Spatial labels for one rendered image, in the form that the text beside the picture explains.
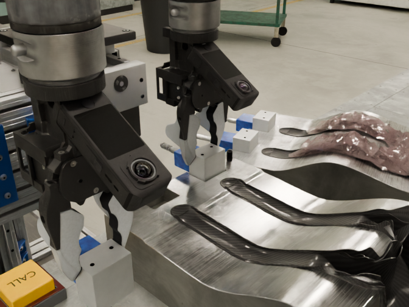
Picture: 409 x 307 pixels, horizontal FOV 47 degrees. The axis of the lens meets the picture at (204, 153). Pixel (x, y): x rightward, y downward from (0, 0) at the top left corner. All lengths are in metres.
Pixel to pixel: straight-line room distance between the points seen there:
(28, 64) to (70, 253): 0.19
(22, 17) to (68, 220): 0.19
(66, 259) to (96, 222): 1.76
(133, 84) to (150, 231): 0.43
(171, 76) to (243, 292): 0.35
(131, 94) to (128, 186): 0.63
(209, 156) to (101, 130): 0.36
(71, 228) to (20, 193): 0.63
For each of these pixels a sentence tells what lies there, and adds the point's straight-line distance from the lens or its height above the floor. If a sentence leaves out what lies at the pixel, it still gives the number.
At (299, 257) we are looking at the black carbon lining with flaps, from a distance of 0.59.
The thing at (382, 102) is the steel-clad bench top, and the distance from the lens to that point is 1.41.
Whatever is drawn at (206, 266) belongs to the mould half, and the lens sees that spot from 0.61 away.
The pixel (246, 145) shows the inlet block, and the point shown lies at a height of 0.87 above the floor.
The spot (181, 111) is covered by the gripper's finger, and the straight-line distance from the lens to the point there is 0.71.
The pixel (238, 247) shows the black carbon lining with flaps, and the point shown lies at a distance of 0.65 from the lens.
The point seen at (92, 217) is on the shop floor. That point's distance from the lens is 2.29.
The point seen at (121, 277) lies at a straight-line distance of 0.53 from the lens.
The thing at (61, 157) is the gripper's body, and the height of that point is 1.09.
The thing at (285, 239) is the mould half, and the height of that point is 0.89.
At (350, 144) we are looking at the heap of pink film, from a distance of 0.86.
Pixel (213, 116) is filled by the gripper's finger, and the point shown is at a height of 0.99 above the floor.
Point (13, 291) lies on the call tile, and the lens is 0.69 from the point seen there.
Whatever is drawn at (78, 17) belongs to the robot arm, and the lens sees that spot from 0.40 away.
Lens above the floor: 1.28
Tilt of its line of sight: 28 degrees down
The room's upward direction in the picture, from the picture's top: straight up
